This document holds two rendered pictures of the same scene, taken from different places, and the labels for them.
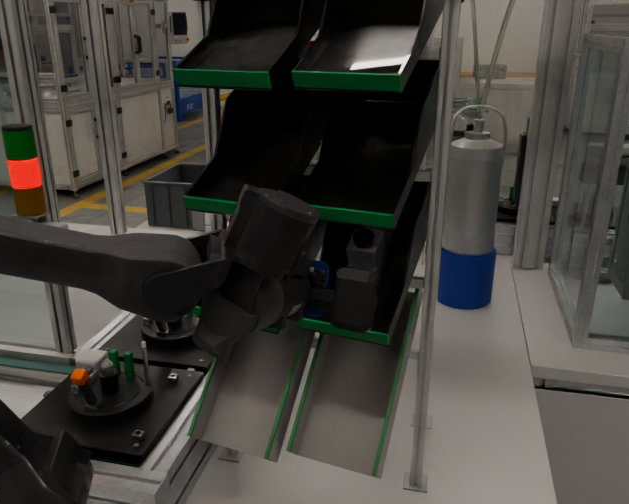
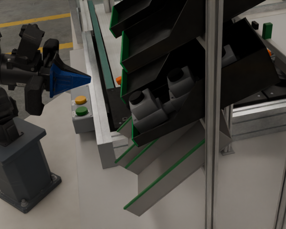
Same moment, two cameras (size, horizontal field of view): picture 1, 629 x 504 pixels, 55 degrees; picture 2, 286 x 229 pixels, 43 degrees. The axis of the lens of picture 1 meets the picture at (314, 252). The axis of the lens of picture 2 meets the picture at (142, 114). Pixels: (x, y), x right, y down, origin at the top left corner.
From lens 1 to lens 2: 0.80 m
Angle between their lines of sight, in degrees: 62
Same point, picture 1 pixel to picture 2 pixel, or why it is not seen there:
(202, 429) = (128, 133)
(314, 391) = (161, 152)
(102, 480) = (97, 126)
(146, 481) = (105, 138)
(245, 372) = not seen: hidden behind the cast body
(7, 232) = not seen: outside the picture
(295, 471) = (178, 191)
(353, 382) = (172, 162)
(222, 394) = not seen: hidden behind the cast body
